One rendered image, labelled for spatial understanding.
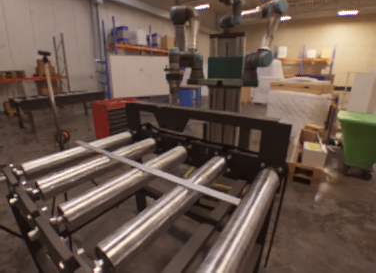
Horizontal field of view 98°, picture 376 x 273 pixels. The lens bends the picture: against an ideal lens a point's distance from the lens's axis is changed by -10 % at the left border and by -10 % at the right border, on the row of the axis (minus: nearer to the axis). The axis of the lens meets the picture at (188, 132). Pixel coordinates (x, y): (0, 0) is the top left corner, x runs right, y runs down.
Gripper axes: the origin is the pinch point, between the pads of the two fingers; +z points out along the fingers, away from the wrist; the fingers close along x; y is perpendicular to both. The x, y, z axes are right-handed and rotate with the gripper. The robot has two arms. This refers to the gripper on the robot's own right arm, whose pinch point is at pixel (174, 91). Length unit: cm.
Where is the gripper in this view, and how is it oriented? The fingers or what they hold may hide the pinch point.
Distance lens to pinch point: 143.8
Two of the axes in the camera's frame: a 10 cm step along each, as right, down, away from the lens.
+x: -8.2, -1.7, 5.5
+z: 0.0, 9.5, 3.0
